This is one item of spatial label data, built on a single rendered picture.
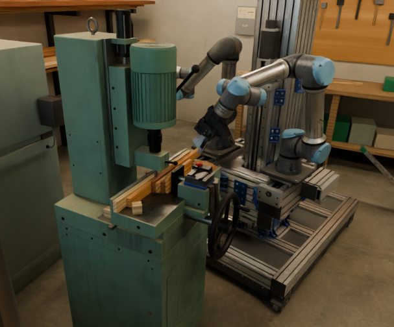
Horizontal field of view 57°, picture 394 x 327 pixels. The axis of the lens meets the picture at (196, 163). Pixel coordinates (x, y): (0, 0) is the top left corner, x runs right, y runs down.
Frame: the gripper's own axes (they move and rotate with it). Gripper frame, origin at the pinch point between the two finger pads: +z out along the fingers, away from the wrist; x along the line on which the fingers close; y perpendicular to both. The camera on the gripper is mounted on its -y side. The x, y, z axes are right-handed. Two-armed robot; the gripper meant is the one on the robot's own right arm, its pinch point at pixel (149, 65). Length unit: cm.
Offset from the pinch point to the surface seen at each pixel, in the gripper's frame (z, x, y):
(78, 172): -24, -103, 17
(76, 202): -25, -110, 29
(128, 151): -50, -98, 3
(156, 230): -74, -119, 20
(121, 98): -48, -95, -19
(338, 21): -92, 240, 11
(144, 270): -66, -120, 45
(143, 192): -59, -104, 17
